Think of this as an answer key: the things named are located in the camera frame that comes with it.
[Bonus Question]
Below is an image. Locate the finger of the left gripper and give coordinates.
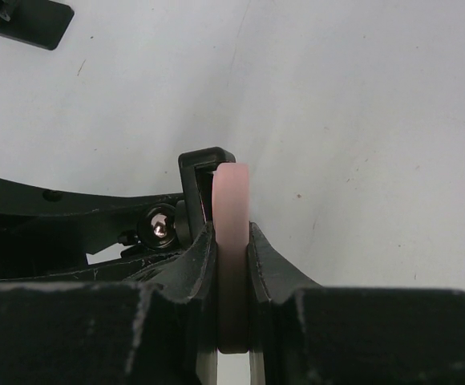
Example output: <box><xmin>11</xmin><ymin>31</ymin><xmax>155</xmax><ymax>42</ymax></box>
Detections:
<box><xmin>0</xmin><ymin>179</ymin><xmax>184</xmax><ymax>281</ymax></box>

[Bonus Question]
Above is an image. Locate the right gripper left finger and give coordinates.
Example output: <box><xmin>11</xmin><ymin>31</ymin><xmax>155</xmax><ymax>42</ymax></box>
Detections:
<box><xmin>0</xmin><ymin>225</ymin><xmax>217</xmax><ymax>384</ymax></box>

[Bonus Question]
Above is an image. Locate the black folding phone stand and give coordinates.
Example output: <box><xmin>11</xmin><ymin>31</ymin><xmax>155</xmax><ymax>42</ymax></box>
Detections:
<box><xmin>0</xmin><ymin>0</ymin><xmax>75</xmax><ymax>51</ymax></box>

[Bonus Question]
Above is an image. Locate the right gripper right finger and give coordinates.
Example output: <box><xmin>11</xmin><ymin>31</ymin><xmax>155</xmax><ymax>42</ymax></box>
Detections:
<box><xmin>248</xmin><ymin>225</ymin><xmax>465</xmax><ymax>384</ymax></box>

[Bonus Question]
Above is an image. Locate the black round-base phone stand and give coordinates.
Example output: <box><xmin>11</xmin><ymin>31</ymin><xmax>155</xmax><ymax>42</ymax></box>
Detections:
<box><xmin>118</xmin><ymin>147</ymin><xmax>236</xmax><ymax>258</ymax></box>

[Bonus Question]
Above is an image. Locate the pink phone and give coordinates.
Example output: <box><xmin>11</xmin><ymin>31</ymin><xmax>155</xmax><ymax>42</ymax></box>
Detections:
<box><xmin>212</xmin><ymin>163</ymin><xmax>249</xmax><ymax>355</ymax></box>

